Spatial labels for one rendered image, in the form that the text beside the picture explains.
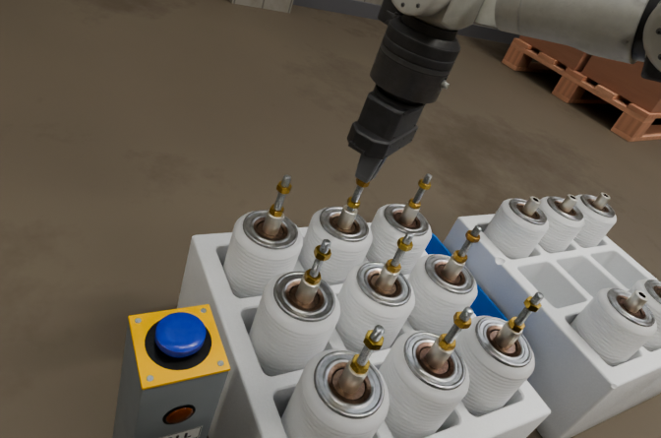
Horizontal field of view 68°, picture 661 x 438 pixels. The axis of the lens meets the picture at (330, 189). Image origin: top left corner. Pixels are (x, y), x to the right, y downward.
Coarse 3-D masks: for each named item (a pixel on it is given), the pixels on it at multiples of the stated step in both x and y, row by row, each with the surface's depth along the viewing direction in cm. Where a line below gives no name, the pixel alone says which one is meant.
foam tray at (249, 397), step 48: (192, 240) 71; (192, 288) 72; (336, 288) 72; (240, 336) 60; (336, 336) 65; (240, 384) 56; (288, 384) 57; (528, 384) 68; (240, 432) 56; (384, 432) 56; (480, 432) 60; (528, 432) 67
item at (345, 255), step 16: (320, 224) 71; (304, 240) 74; (320, 240) 70; (336, 240) 69; (368, 240) 72; (304, 256) 73; (336, 256) 70; (352, 256) 70; (320, 272) 72; (336, 272) 72
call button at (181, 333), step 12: (180, 312) 42; (168, 324) 40; (180, 324) 41; (192, 324) 41; (156, 336) 39; (168, 336) 40; (180, 336) 40; (192, 336) 40; (204, 336) 41; (168, 348) 39; (180, 348) 39; (192, 348) 39
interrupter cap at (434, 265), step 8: (432, 256) 72; (440, 256) 73; (448, 256) 74; (432, 264) 71; (440, 264) 72; (432, 272) 70; (440, 272) 71; (464, 272) 72; (432, 280) 69; (440, 280) 69; (448, 280) 70; (456, 280) 70; (464, 280) 71; (472, 280) 71; (448, 288) 68; (456, 288) 68; (464, 288) 69; (472, 288) 69
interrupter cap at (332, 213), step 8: (328, 208) 74; (336, 208) 75; (320, 216) 72; (328, 216) 72; (336, 216) 74; (360, 216) 75; (328, 224) 71; (336, 224) 72; (352, 224) 73; (360, 224) 73; (328, 232) 70; (336, 232) 70; (344, 232) 71; (352, 232) 71; (360, 232) 72; (368, 232) 72; (344, 240) 69; (352, 240) 70; (360, 240) 70
